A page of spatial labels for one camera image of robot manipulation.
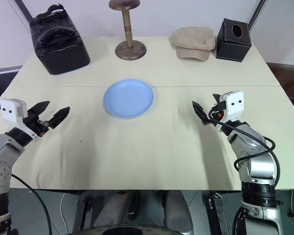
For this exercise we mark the black padded bag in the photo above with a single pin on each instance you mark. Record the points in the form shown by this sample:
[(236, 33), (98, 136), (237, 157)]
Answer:
[(60, 49)]

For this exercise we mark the beige newsboy cap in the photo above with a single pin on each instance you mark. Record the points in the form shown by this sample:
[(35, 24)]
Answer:
[(193, 41)]

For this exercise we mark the black metal bracket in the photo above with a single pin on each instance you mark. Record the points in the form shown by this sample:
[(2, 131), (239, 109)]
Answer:
[(80, 213), (218, 213)]

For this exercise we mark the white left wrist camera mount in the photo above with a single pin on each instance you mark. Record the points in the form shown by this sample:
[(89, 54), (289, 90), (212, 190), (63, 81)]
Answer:
[(11, 110)]

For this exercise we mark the black leather tissue box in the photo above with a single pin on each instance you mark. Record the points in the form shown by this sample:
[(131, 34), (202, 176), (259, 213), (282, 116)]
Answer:
[(231, 45)]

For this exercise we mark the grey robot leg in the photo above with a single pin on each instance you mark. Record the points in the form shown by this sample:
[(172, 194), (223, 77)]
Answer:
[(115, 208), (177, 210)]

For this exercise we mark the blue round plate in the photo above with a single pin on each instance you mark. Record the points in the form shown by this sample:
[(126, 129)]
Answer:
[(128, 99)]

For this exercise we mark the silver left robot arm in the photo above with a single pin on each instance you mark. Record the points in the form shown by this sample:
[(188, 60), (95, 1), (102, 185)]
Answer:
[(2, 159)]

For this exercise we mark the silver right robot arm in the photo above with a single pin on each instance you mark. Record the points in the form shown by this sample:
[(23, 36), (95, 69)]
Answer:
[(259, 166)]

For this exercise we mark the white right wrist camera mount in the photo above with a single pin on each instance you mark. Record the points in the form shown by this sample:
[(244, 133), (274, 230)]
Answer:
[(232, 105)]

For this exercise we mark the dark brown side table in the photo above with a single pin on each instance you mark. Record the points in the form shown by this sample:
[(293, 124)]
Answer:
[(287, 80)]

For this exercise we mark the black frame post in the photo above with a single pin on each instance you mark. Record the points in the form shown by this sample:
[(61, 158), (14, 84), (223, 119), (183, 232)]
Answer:
[(24, 9), (256, 13)]

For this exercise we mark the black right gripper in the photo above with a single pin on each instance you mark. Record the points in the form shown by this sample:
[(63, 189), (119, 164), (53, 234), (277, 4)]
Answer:
[(218, 111)]

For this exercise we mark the cream tablecloth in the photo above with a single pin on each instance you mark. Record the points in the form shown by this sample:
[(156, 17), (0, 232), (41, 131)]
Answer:
[(137, 147)]

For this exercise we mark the dark rounded robot torso rim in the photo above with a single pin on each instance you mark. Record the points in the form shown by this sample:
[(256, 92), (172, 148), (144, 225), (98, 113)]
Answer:
[(132, 231)]

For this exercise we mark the grey right robot leg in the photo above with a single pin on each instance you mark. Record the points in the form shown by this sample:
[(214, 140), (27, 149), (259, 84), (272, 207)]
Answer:
[(177, 210)]

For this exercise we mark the grey left robot leg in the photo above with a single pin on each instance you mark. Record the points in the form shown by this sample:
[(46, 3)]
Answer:
[(115, 208)]

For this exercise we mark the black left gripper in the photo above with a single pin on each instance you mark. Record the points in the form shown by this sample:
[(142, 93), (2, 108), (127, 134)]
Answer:
[(38, 124)]

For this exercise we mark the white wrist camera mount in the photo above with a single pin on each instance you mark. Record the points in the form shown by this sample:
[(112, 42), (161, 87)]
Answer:
[(11, 110), (232, 105)]

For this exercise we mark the wooden hat stand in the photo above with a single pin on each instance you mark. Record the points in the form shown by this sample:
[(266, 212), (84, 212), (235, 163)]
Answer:
[(129, 50)]

